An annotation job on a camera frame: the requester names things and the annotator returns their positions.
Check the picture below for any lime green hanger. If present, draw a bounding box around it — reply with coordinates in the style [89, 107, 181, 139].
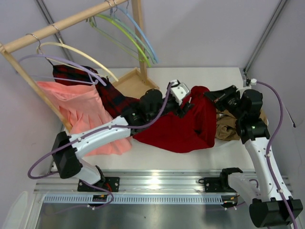
[86, 14, 153, 67]

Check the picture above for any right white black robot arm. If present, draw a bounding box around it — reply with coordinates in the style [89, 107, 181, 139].
[204, 85, 303, 228]

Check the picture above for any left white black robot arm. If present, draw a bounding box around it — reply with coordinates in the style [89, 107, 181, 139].
[52, 83, 192, 189]

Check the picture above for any red black plaid skirt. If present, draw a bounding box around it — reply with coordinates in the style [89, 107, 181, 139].
[52, 65, 139, 118]

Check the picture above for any lilac hanger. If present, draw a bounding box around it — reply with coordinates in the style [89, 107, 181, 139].
[18, 54, 106, 86]

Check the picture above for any pink pleated skirt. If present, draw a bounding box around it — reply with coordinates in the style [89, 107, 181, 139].
[36, 81, 133, 157]

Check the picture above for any light blue hanger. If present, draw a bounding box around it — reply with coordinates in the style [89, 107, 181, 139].
[117, 0, 159, 64]

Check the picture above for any mint green hanger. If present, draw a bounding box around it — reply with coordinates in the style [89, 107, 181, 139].
[86, 10, 159, 67]

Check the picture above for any cream yellow hanger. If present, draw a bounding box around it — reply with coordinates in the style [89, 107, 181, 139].
[36, 42, 119, 82]

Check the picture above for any tan garment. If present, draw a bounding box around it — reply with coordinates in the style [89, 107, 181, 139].
[215, 107, 269, 142]

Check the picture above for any wooden clothes rack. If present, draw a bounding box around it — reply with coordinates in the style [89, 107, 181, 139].
[0, 0, 159, 131]

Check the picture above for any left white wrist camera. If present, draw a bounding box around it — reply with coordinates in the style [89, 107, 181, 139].
[170, 80, 190, 105]

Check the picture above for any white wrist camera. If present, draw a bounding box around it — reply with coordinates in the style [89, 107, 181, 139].
[170, 80, 190, 105]
[245, 78, 257, 87]

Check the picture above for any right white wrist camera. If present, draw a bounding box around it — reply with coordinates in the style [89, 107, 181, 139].
[245, 78, 257, 87]

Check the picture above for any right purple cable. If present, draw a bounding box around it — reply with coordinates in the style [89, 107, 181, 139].
[256, 80, 298, 229]

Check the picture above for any purple cable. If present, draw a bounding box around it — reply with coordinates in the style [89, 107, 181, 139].
[256, 80, 298, 229]
[28, 82, 176, 206]

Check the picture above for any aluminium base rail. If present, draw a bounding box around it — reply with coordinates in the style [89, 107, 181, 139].
[33, 169, 293, 194]

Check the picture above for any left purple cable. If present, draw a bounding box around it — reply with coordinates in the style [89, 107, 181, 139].
[28, 82, 176, 206]

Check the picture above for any white slotted cable duct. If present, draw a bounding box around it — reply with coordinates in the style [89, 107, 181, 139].
[43, 194, 236, 205]

